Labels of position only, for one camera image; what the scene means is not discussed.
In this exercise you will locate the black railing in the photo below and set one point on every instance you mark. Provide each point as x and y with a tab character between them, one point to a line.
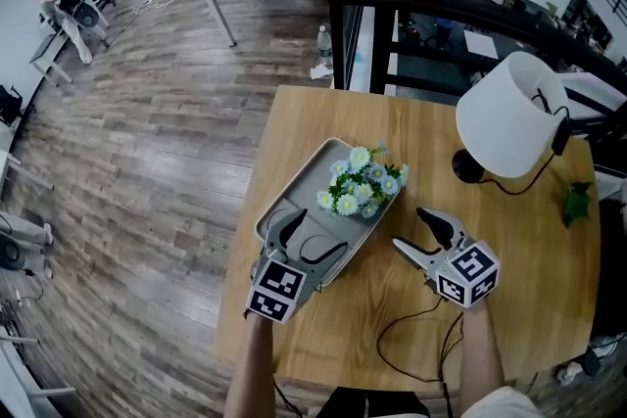
441	0

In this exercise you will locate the green leaf sprig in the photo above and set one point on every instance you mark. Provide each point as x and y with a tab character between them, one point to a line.
575	203

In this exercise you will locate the white shade table lamp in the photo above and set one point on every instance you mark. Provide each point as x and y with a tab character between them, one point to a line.
509	112

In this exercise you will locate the white sheet of paper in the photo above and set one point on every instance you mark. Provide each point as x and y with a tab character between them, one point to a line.
481	44

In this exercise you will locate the clear water bottle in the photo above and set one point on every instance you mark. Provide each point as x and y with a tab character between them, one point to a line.
324	46

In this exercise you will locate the person's white sleeve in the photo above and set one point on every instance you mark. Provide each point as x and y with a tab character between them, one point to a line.
504	404

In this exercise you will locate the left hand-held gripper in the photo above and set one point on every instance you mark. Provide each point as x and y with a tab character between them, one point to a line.
274	291

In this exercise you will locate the person's black clothing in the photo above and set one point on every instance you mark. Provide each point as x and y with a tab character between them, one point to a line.
372	404

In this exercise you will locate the person's left forearm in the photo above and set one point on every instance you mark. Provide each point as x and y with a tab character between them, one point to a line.
250	367

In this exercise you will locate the grey tray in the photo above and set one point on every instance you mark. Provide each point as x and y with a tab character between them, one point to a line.
303	205

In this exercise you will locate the person's right forearm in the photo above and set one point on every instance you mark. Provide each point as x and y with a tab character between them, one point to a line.
480	347

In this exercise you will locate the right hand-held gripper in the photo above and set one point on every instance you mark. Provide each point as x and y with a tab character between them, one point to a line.
465	273

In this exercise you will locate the small grey desk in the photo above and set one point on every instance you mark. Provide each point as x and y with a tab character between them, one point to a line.
49	51

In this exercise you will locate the black power adapter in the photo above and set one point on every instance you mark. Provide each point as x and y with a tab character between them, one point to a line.
591	361

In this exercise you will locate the blue white potted flower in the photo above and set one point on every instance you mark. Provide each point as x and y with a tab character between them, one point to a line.
360	186

